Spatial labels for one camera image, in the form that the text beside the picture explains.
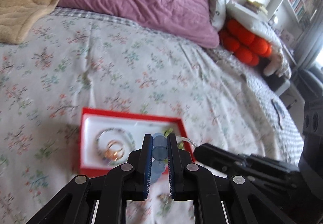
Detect gold rings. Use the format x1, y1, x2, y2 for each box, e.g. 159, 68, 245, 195
104, 140, 126, 161

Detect blue bead bracelet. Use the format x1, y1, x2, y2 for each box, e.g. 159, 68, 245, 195
148, 132, 169, 186

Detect small gold charm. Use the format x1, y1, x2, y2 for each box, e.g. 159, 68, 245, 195
157, 193, 172, 203

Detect red jewelry box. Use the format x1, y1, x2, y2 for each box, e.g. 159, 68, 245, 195
79, 108, 187, 178

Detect orange knotted ball cushion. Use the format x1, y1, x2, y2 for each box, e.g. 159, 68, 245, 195
219, 19, 272, 67

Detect floral bed sheet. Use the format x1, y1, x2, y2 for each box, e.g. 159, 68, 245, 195
1, 9, 303, 223

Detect white patterned pillow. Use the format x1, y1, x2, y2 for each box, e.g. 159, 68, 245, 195
209, 0, 226, 31

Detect thin beaded bracelet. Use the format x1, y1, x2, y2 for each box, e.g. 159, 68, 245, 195
95, 127, 136, 156

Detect green beaded necklace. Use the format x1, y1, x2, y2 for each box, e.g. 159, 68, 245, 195
161, 126, 186, 150

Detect silver chain bracelet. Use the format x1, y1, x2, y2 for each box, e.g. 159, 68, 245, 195
176, 135, 199, 149

